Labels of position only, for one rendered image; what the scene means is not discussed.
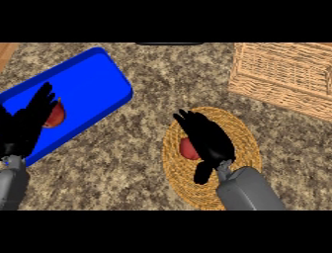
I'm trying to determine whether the red bell pepper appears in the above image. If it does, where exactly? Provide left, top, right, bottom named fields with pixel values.
left=178, top=136, right=202, bottom=161

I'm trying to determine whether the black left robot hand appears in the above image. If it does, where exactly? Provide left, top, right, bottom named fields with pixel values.
left=0, top=81, right=57, bottom=162

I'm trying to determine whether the rectangular wicker basket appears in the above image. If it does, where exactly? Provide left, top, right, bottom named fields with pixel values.
left=227, top=42, right=332, bottom=124

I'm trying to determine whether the red and yellow apple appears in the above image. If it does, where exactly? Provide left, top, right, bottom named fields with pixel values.
left=42, top=98, right=66, bottom=129

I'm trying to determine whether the blue rectangular tray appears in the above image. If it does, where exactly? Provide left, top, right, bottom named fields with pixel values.
left=0, top=46, right=135, bottom=168

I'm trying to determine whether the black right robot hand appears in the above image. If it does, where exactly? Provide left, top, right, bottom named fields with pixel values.
left=171, top=109, right=237, bottom=186

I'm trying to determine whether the round woven straw placemat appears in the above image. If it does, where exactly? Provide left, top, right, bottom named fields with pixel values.
left=160, top=106, right=264, bottom=211

